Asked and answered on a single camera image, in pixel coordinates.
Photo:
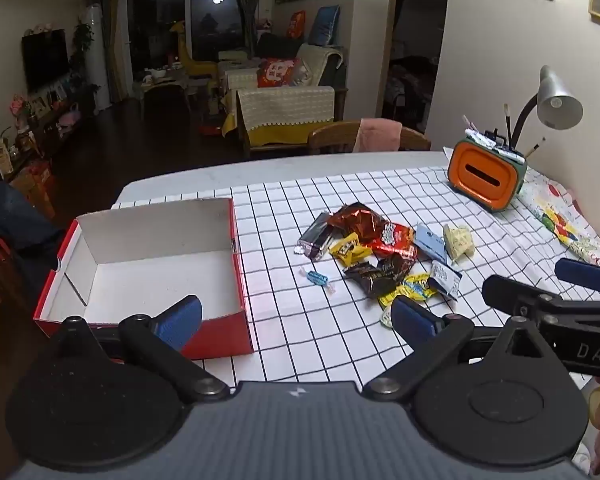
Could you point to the dark blue jacket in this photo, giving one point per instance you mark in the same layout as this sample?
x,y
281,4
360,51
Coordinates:
x,y
15,215

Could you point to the green potted plant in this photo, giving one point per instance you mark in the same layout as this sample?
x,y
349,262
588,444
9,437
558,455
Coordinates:
x,y
81,45

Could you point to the dark curtain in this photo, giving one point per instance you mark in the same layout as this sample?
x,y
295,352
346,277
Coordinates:
x,y
250,5

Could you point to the dark brown snack packet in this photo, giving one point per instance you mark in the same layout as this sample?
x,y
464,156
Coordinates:
x,y
367,280

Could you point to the sofa with cream cover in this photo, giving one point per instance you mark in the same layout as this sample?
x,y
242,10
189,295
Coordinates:
x,y
285,105

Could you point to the white blue snack packet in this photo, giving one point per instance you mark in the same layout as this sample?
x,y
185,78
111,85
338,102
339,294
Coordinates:
x,y
445,279

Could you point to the pink artificial flower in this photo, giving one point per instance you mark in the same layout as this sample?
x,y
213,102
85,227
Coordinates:
x,y
19,106

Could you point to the dark television cabinet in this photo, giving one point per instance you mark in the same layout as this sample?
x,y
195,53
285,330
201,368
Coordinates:
x,y
55,125

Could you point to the red snack packet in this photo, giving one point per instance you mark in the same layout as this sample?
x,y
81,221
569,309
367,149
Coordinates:
x,y
395,240

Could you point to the wooden dining chair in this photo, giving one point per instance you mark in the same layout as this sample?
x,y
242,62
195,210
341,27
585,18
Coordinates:
x,y
330,137

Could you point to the red cardboard box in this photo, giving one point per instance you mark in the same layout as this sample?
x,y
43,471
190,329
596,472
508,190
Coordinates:
x,y
155,270

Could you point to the glass balcony door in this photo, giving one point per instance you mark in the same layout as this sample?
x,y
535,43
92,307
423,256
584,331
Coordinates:
x,y
180,15

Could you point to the black television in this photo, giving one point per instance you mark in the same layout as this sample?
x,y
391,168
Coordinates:
x,y
45,60

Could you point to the blue candy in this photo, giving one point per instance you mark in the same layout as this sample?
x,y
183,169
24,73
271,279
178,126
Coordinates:
x,y
317,278

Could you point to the orange green desk organizer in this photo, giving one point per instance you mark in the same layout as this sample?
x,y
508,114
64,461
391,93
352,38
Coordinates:
x,y
482,175

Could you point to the floral printed cloth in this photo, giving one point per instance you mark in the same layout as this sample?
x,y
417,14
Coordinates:
x,y
565,210

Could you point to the yellow giraffe toy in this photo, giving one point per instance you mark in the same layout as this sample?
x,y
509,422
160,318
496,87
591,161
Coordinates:
x,y
185,52

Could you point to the white pink pen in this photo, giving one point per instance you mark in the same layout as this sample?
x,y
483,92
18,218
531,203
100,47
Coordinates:
x,y
469,124

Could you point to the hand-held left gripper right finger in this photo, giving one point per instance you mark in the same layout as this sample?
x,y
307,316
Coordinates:
x,y
414,320

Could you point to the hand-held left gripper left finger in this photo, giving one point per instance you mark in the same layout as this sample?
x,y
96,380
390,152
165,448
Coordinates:
x,y
180,322

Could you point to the pale yellow snack packet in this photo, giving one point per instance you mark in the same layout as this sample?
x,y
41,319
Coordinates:
x,y
458,241

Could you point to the red printed cushion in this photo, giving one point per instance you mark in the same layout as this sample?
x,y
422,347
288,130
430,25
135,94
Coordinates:
x,y
277,72

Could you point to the white standing air conditioner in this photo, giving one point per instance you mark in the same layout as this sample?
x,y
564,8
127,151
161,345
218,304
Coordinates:
x,y
96,55

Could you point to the blue cushion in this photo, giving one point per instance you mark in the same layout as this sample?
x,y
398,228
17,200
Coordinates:
x,y
324,25

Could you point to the red ride-on toy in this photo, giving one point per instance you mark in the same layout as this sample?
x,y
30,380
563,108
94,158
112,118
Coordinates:
x,y
211,129

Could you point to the silver black snack packet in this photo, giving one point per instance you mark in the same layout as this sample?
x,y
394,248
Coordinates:
x,y
314,235

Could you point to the silver grey cushion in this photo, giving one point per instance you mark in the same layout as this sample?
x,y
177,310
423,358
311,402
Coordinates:
x,y
304,72

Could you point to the red orange cushion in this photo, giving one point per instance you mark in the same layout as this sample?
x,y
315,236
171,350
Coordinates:
x,y
296,24

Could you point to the yellow green snack packet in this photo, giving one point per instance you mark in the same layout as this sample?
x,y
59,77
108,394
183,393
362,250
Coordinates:
x,y
412,290

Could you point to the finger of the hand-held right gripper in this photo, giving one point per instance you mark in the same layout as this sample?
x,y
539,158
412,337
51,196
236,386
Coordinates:
x,y
505,290
582,272

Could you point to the black paintbrush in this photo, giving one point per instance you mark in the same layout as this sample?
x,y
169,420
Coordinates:
x,y
508,125
535,147

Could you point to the grey desk lamp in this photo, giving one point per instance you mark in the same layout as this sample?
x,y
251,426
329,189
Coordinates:
x,y
557,100

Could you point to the pink towel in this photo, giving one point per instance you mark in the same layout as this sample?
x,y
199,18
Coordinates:
x,y
377,135

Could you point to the orange gift carton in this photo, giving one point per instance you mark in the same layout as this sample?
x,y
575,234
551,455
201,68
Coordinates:
x,y
40,185

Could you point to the light blue snack packet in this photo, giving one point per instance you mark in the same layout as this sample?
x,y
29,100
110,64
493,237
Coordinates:
x,y
430,242

